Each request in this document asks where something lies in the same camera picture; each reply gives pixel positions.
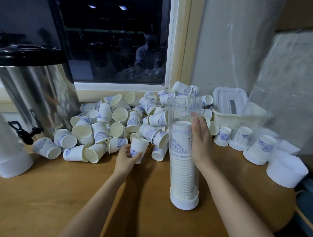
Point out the pile of paper cups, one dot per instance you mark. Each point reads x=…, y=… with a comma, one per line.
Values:
x=98, y=127

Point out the single blue-printed paper cup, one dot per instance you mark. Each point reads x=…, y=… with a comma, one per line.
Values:
x=139, y=144

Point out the brown wooden wall cabinet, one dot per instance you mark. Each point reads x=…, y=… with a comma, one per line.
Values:
x=298, y=12

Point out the clear plastic bag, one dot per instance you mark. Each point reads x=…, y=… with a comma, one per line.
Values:
x=288, y=83

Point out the white framed window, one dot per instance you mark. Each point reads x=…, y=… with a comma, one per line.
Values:
x=112, y=39

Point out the stainless steel water dispenser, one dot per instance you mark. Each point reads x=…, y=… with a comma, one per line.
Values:
x=39, y=93

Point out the white plastic lid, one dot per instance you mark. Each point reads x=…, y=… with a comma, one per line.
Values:
x=230, y=100

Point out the blue bin with tan rim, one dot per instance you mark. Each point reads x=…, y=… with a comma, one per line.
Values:
x=305, y=205

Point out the person's right hand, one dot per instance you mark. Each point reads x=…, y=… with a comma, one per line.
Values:
x=201, y=141

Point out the person's right forearm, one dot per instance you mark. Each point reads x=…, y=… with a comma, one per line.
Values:
x=234, y=205

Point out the person's left hand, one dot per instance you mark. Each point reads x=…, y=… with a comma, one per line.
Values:
x=126, y=163

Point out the person's left forearm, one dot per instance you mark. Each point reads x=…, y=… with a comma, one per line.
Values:
x=95, y=210

